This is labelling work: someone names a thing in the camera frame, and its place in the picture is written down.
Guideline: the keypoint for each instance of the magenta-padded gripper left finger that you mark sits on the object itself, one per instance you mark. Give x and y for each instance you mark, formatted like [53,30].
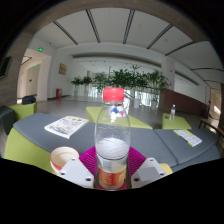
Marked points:
[75,170]

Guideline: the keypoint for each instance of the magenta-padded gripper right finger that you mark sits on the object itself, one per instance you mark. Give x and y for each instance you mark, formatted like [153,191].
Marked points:
[149,170]

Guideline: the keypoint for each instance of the clear red-capped water bottle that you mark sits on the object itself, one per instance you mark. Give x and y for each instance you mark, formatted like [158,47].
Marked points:
[112,150]

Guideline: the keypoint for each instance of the red and white mug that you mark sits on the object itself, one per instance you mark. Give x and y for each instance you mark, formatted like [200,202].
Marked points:
[61,156]

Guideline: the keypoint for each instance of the white printed magazine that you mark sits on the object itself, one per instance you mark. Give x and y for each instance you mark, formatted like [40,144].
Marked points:
[66,126]

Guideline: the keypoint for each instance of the small clear drink bottle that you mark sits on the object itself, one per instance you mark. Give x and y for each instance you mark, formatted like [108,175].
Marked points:
[172,114]

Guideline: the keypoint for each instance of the wooden bench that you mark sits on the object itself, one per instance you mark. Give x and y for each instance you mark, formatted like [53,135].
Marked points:
[213,126]

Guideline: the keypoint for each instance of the yellow-green armchair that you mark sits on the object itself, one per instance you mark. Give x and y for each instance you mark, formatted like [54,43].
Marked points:
[24,111]

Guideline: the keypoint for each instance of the red fire extinguisher cabinet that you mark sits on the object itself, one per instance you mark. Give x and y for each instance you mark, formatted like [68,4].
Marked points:
[58,93]

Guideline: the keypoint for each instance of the dark bag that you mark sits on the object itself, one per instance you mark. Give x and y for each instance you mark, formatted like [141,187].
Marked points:
[28,99]

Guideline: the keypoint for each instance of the dark grey stool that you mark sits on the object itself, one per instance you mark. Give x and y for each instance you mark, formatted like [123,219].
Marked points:
[6,119]

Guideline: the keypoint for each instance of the row of green potted plants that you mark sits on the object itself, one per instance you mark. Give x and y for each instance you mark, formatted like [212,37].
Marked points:
[133,79]

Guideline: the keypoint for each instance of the green exit sign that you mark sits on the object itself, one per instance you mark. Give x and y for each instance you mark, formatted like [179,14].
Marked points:
[40,49]

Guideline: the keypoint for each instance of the framed wall picture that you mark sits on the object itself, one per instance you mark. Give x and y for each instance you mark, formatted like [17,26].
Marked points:
[63,69]

